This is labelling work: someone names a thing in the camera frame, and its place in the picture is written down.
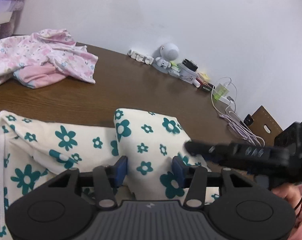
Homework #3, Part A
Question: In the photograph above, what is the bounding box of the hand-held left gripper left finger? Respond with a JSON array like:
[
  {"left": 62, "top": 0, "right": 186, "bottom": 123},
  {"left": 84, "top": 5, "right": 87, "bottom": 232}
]
[{"left": 47, "top": 156, "right": 128, "bottom": 209}]

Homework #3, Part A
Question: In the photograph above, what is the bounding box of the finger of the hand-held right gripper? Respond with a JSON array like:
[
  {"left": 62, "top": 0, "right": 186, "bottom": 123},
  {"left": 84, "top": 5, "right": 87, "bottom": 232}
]
[
  {"left": 185, "top": 140, "right": 290, "bottom": 167},
  {"left": 203, "top": 154, "right": 266, "bottom": 176}
]

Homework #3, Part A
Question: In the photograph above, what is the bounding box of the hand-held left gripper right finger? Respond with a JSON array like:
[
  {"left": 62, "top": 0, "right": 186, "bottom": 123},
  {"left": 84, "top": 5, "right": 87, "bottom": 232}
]
[{"left": 172, "top": 156, "right": 257, "bottom": 209}]

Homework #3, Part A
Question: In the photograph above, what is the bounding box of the cream green-flowered garment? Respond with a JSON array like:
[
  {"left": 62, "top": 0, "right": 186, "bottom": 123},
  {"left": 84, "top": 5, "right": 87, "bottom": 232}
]
[{"left": 0, "top": 108, "right": 220, "bottom": 240}]

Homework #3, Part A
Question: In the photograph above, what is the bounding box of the person's right hand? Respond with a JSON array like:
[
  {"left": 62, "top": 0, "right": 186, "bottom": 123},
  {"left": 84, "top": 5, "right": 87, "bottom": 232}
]
[{"left": 271, "top": 182, "right": 302, "bottom": 209}]

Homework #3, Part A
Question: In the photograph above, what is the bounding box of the brown cardboard panel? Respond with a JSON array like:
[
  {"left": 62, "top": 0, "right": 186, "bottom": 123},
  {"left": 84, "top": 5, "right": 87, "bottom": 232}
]
[{"left": 248, "top": 105, "right": 284, "bottom": 140}]

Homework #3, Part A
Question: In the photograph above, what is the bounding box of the white power strip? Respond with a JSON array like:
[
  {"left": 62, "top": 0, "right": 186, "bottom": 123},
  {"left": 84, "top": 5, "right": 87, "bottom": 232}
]
[{"left": 216, "top": 96, "right": 237, "bottom": 108}]

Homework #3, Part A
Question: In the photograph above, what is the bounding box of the red black box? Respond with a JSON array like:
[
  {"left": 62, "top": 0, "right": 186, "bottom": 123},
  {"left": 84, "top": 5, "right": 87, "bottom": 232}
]
[{"left": 197, "top": 79, "right": 215, "bottom": 93}]

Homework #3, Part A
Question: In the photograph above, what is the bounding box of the black charger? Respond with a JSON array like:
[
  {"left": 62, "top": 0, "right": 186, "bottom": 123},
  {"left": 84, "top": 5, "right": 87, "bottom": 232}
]
[{"left": 181, "top": 59, "right": 198, "bottom": 72}]

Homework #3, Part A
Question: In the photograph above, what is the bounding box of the white robot-shaped speaker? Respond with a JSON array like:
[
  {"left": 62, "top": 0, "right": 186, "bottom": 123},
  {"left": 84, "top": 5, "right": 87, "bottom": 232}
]
[{"left": 152, "top": 42, "right": 180, "bottom": 74}]

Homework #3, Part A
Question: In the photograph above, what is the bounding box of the pink floral garment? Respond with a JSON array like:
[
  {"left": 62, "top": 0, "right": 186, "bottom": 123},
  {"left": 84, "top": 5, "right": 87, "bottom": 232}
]
[{"left": 0, "top": 29, "right": 99, "bottom": 90}]

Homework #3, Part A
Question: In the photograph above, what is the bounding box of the purple cable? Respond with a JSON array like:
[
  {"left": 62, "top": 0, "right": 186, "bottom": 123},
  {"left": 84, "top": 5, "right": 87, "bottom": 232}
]
[{"left": 219, "top": 111, "right": 265, "bottom": 147}]

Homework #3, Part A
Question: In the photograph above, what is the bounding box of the white cable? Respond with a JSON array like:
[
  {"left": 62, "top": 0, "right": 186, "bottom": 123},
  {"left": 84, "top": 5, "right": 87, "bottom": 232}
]
[{"left": 211, "top": 77, "right": 239, "bottom": 117}]

